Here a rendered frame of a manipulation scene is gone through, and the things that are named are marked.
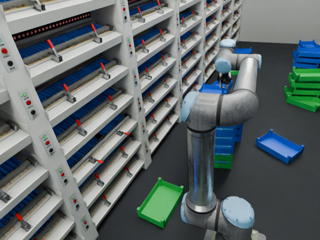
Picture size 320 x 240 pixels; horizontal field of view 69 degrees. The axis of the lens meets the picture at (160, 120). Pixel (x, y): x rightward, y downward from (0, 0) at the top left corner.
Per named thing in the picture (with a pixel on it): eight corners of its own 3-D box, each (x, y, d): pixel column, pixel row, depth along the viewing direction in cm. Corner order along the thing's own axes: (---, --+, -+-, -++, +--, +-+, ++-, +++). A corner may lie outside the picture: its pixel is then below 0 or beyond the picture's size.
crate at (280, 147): (302, 153, 190) (305, 145, 185) (287, 164, 181) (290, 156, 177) (269, 135, 211) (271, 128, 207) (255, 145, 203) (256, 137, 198)
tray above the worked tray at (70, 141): (133, 101, 155) (135, 84, 146) (65, 161, 112) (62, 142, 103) (107, 89, 160) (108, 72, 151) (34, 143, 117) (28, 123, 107)
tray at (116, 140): (137, 125, 166) (138, 115, 160) (77, 188, 123) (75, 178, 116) (114, 114, 171) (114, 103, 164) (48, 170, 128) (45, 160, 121)
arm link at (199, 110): (214, 237, 115) (221, 106, 74) (179, 227, 121) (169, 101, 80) (218, 211, 126) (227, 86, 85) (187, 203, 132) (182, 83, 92)
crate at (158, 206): (159, 184, 177) (158, 176, 172) (184, 193, 167) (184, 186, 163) (137, 215, 156) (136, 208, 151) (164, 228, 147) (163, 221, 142)
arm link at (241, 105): (260, 106, 71) (263, 49, 125) (218, 103, 76) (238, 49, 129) (255, 137, 77) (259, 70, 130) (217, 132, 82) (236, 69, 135)
